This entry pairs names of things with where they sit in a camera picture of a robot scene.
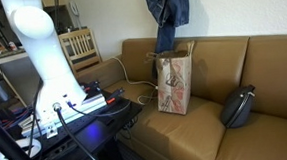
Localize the tan leather sofa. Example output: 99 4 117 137
73 29 287 160

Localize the grey counter shelf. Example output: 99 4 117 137
0 45 43 110

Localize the black robot table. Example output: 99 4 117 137
17 85 146 160

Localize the silver robot base rail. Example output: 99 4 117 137
18 91 110 141

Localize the small red white can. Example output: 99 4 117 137
8 40 18 52

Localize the blue denim jeans cloth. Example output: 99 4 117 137
144 0 194 56

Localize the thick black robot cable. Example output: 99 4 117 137
52 100 106 160

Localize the white wall phone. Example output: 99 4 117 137
69 0 82 29

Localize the white charger cable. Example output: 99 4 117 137
109 52 161 108

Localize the dark round zip case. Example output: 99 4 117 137
217 84 259 130

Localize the black tripod pole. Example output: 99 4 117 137
0 109 40 160

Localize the orange handled black clamp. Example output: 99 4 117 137
78 80 102 96
102 87 127 106

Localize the grey dotted floor mat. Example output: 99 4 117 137
115 135 156 160

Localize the wooden slatted chair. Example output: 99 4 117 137
57 27 104 80

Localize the brown printed paper bag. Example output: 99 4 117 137
143 40 201 119

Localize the thin black cable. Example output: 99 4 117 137
67 96 134 120

